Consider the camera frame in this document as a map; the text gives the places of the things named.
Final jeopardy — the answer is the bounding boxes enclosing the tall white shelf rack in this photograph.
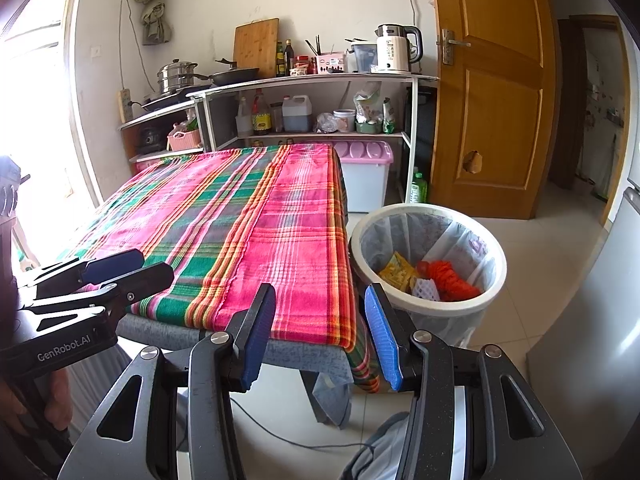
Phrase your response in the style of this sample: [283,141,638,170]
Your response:
[187,72,440,201]

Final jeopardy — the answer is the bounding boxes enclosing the dark brown doorway frame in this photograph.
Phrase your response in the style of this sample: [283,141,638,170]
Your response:
[547,14,623,191]

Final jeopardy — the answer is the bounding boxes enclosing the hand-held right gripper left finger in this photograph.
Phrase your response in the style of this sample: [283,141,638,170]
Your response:
[57,282,278,480]

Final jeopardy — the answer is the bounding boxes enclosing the yellow snack bag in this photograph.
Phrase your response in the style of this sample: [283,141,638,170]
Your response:
[378,251,421,291]

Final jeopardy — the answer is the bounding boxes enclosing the black frying pan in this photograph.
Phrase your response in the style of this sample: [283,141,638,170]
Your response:
[180,59,261,87]

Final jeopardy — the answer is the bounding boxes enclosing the white oil jug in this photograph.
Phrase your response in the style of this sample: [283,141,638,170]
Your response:
[282,95,315,133]

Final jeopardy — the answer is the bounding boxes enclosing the person's left hand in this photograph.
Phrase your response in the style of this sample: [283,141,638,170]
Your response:
[0,367,75,436]

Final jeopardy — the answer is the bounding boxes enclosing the red green plaid tablecloth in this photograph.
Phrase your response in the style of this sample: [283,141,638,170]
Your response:
[60,144,381,393]

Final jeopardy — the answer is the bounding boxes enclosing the green drink bottle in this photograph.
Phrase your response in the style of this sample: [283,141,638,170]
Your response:
[407,172,428,204]

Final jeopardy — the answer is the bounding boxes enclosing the pink utensil holder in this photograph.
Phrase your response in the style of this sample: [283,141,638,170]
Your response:
[316,51,348,75]

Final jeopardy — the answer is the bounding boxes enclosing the bamboo cutting board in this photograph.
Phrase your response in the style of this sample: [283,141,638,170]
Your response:
[233,17,280,79]

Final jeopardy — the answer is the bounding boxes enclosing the translucent bin liner bag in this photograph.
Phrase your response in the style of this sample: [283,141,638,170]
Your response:
[357,210,501,346]

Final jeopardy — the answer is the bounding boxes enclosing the black floor cable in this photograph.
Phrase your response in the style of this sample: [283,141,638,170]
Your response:
[230,400,371,450]

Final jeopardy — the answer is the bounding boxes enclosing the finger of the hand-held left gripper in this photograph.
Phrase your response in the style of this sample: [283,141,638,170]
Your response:
[20,261,175,316]
[17,249,145,288]

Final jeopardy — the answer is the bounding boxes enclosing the pink basket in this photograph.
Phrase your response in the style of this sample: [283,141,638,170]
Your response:
[167,130,202,152]

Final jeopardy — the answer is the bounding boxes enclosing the person's grey trousers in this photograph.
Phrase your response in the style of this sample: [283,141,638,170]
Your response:
[340,410,416,480]

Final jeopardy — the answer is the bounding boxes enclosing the black wall wire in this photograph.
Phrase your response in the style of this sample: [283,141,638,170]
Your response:
[119,0,151,96]

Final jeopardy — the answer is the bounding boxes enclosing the low white shelf rack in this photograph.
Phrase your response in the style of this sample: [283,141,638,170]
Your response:
[119,100,206,171]

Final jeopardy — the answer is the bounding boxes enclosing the white trash bin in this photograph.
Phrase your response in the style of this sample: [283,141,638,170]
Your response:
[349,203,508,348]

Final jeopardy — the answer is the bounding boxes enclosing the white window frame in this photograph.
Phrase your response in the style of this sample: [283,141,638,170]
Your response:
[0,0,101,201]

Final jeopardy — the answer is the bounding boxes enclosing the black induction cooker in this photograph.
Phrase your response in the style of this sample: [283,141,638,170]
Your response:
[141,91,196,112]

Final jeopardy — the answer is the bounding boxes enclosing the clear storage container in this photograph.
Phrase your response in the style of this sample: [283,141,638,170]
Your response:
[350,42,378,74]

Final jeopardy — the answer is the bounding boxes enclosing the wooden door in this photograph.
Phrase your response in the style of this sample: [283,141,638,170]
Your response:
[427,0,558,221]

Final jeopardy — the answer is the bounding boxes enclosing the metal door handle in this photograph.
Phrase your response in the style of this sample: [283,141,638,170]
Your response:
[436,29,472,66]

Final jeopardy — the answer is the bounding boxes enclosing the steel steamer pot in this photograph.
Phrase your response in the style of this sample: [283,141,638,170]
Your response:
[157,60,198,95]

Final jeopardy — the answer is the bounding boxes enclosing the red capped sauce bottle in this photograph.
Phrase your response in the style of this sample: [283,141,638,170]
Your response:
[251,89,273,135]

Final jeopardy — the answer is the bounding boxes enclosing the white electric kettle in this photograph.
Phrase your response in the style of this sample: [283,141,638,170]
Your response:
[375,24,423,75]

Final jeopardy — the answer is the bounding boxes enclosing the wooden door frame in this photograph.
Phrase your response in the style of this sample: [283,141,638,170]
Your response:
[597,10,633,228]

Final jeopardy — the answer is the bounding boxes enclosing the pink lidded storage box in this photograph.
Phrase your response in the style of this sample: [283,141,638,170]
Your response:
[332,140,396,213]

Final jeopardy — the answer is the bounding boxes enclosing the clear plastic bottle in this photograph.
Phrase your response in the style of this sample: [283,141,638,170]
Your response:
[236,96,253,137]

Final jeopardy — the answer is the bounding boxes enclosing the white green snack bag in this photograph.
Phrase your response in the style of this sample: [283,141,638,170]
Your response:
[354,82,383,123]

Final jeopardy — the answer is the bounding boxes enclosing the red plastic bag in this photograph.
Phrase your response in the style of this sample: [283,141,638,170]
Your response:
[417,259,483,303]

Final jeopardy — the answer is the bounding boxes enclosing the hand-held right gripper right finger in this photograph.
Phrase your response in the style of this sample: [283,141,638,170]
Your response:
[364,282,583,480]

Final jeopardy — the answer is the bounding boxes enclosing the silver refrigerator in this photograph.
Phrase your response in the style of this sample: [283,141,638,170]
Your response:
[525,25,640,480]

